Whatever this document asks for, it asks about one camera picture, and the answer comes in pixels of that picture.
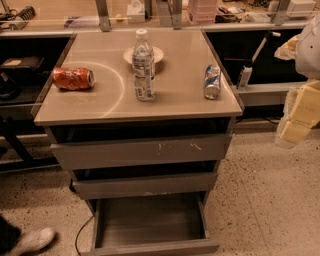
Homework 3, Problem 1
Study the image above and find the white sneaker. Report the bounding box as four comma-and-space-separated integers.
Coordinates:
5, 227, 55, 256

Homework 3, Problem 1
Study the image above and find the crushed orange soda can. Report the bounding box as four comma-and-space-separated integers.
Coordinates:
52, 67, 95, 91

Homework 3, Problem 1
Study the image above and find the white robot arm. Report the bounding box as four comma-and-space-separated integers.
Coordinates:
274, 14, 320, 148

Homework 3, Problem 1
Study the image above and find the white box top right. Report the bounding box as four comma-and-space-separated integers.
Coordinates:
286, 0, 316, 18

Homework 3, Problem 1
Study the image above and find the pink stacked container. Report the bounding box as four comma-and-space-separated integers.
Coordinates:
188, 0, 218, 24

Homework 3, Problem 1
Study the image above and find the black coiled spring tool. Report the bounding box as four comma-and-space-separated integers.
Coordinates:
17, 6, 36, 21

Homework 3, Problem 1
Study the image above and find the black floor cable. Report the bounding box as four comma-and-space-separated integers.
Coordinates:
74, 215, 96, 256

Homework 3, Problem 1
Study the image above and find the white tissue box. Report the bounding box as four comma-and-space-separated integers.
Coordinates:
126, 3, 145, 24

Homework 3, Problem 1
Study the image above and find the blue silver soda can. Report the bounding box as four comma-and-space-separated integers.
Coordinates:
204, 64, 221, 100

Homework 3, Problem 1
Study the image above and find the black device on shelf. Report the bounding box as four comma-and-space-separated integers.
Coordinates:
1, 56, 43, 70

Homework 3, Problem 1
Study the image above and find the clear plastic water bottle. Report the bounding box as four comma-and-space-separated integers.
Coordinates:
132, 29, 155, 101

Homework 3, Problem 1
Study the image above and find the grey drawer cabinet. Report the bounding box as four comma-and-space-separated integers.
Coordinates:
30, 29, 245, 208

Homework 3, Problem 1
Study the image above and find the grey drawer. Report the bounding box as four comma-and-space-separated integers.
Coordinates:
74, 172, 217, 200
51, 134, 231, 170
83, 193, 219, 256

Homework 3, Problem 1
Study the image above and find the small white plate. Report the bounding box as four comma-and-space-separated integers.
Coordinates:
123, 46, 164, 64

